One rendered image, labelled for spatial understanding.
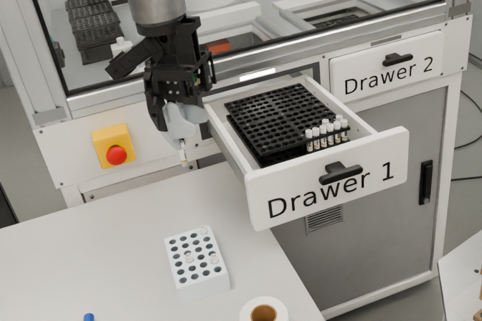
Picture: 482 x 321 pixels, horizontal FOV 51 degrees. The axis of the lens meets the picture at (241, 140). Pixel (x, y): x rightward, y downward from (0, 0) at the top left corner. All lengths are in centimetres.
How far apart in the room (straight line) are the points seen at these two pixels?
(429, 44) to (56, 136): 85
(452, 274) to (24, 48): 82
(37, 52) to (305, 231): 82
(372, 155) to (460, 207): 136
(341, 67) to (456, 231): 110
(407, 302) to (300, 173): 108
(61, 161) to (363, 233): 86
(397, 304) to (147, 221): 104
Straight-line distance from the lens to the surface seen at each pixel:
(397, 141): 88
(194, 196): 105
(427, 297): 185
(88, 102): 103
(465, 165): 245
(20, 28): 99
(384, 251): 162
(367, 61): 119
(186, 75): 70
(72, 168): 110
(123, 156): 102
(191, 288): 83
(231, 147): 93
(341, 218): 145
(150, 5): 68
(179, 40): 70
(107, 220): 106
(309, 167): 82
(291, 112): 101
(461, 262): 89
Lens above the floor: 139
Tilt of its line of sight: 31 degrees down
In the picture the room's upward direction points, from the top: 9 degrees counter-clockwise
